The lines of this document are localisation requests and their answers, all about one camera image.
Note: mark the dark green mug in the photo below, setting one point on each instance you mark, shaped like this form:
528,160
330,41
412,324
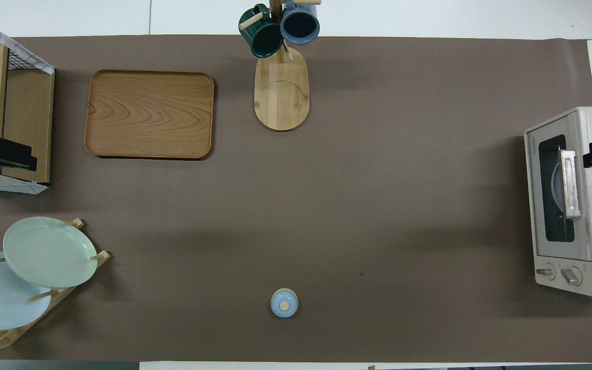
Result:
262,38

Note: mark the wooden mug tree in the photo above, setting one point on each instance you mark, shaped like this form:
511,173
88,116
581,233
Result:
281,97

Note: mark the wooden tray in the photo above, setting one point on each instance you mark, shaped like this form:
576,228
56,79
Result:
147,115

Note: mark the brown table mat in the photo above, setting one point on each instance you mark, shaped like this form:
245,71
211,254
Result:
378,205

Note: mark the white marbled cloth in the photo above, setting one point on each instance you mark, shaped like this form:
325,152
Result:
29,60

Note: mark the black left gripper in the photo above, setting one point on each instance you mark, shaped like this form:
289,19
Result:
3,154

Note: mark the pale green plate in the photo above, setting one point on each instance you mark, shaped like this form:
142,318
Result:
49,252

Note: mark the wooden plate rack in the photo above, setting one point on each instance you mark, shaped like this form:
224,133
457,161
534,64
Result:
102,256

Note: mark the glass oven door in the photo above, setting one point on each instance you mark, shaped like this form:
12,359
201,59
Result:
532,205

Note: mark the blue mug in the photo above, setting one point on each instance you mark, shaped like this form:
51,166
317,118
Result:
300,25

